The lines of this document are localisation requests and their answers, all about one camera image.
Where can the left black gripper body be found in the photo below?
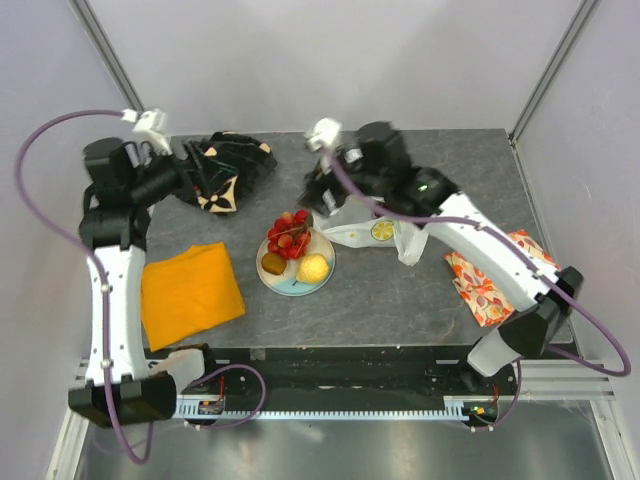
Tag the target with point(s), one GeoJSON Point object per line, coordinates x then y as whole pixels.
{"type": "Point", "coordinates": [166, 176]}

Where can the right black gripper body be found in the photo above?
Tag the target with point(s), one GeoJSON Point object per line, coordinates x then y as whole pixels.
{"type": "Point", "coordinates": [320, 182]}

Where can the white plastic bag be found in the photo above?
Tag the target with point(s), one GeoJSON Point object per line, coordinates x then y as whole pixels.
{"type": "Point", "coordinates": [356, 227]}

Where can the red fake cherry bunch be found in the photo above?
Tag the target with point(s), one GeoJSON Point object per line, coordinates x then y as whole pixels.
{"type": "Point", "coordinates": [290, 235]}

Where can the yellow fake lemon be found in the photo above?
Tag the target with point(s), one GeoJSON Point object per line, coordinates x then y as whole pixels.
{"type": "Point", "coordinates": [313, 269]}

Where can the brown fake kiwi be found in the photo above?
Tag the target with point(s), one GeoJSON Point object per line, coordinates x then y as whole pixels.
{"type": "Point", "coordinates": [273, 263]}

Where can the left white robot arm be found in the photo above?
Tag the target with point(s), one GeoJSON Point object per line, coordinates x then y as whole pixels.
{"type": "Point", "coordinates": [120, 387]}

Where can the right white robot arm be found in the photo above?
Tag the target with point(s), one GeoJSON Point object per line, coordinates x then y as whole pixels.
{"type": "Point", "coordinates": [379, 170]}

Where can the black patterned cloth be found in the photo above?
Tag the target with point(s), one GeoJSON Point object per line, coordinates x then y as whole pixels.
{"type": "Point", "coordinates": [234, 165]}

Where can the grey stone mat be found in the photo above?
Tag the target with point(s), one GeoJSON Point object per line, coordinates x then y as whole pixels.
{"type": "Point", "coordinates": [371, 298]}

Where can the cream and blue plate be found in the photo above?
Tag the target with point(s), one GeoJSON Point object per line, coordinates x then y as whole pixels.
{"type": "Point", "coordinates": [286, 283]}

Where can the orange folded cloth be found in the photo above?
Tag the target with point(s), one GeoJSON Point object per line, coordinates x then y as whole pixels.
{"type": "Point", "coordinates": [187, 294]}

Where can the floral orange cloth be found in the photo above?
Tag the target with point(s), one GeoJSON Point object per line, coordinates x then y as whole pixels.
{"type": "Point", "coordinates": [486, 302]}

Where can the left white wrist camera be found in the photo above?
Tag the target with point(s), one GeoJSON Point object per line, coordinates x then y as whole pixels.
{"type": "Point", "coordinates": [152, 125]}

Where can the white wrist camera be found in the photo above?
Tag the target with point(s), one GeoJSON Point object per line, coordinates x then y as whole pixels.
{"type": "Point", "coordinates": [152, 125]}
{"type": "Point", "coordinates": [326, 133]}

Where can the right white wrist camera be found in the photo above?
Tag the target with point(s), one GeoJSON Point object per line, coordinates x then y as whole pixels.
{"type": "Point", "coordinates": [326, 133]}

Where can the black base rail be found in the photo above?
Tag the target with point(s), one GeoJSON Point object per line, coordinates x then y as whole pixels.
{"type": "Point", "coordinates": [430, 371]}

